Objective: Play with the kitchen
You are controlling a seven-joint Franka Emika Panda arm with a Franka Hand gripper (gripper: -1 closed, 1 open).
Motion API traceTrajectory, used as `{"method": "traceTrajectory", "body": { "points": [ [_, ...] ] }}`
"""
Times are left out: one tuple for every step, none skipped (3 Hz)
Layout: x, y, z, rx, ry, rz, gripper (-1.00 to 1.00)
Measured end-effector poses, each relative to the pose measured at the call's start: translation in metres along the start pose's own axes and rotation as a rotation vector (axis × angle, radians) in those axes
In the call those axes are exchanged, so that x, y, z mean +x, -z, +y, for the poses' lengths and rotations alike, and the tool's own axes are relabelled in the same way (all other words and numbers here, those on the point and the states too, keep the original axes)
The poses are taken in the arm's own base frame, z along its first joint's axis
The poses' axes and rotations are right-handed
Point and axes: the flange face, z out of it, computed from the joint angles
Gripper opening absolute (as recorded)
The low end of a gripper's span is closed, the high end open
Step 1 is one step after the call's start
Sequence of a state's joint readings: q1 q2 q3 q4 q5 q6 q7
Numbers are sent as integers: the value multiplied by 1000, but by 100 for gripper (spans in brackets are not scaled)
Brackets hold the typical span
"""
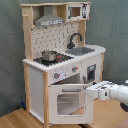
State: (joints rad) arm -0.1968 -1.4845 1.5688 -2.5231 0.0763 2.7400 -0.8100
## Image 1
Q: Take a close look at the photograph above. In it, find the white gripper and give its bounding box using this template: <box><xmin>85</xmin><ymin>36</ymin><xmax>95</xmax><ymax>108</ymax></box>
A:
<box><xmin>85</xmin><ymin>81</ymin><xmax>113</xmax><ymax>100</ymax></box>

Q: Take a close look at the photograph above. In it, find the white oven door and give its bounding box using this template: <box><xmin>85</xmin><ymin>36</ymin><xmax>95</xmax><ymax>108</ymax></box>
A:
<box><xmin>49</xmin><ymin>84</ymin><xmax>94</xmax><ymax>124</ymax></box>

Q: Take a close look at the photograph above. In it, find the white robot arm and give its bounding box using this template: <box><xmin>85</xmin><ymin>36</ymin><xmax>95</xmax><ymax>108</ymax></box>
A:
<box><xmin>86</xmin><ymin>81</ymin><xmax>128</xmax><ymax>112</ymax></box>

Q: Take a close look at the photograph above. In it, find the wooden toy kitchen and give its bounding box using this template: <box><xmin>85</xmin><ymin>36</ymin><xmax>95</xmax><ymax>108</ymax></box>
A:
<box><xmin>22</xmin><ymin>2</ymin><xmax>105</xmax><ymax>127</ymax></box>

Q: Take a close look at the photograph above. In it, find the right oven knob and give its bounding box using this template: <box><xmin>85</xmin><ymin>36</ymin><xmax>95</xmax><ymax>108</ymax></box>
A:
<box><xmin>72</xmin><ymin>66</ymin><xmax>78</xmax><ymax>72</ymax></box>

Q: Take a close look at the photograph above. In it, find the oven knob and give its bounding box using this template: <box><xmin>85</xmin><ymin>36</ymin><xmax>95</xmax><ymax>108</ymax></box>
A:
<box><xmin>72</xmin><ymin>66</ymin><xmax>78</xmax><ymax>72</ymax></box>
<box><xmin>54</xmin><ymin>73</ymin><xmax>60</xmax><ymax>79</ymax></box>

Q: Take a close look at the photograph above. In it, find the left oven knob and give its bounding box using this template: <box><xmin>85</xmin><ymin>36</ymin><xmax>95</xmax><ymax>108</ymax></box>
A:
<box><xmin>54</xmin><ymin>73</ymin><xmax>60</xmax><ymax>79</ymax></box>

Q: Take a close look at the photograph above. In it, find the grey sink basin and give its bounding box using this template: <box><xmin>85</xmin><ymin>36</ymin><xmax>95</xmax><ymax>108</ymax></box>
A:
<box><xmin>66</xmin><ymin>47</ymin><xmax>94</xmax><ymax>56</ymax></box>

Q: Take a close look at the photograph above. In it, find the black stovetop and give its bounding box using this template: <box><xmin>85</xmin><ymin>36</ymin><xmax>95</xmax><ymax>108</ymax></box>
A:
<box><xmin>33</xmin><ymin>53</ymin><xmax>74</xmax><ymax>67</ymax></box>

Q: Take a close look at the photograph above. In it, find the black faucet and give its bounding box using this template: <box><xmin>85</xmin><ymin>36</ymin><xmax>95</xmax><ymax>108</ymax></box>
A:
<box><xmin>67</xmin><ymin>33</ymin><xmax>82</xmax><ymax>49</ymax></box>

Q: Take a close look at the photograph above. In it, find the silver cooking pot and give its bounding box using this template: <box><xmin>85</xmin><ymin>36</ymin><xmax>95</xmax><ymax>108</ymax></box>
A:
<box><xmin>42</xmin><ymin>50</ymin><xmax>57</xmax><ymax>61</ymax></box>

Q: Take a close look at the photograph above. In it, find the toy microwave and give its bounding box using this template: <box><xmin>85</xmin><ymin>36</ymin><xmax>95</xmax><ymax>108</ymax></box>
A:
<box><xmin>67</xmin><ymin>3</ymin><xmax>90</xmax><ymax>21</ymax></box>

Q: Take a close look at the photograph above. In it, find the silver range hood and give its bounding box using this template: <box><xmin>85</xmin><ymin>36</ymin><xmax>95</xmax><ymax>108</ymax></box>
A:
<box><xmin>35</xmin><ymin>6</ymin><xmax>64</xmax><ymax>27</ymax></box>

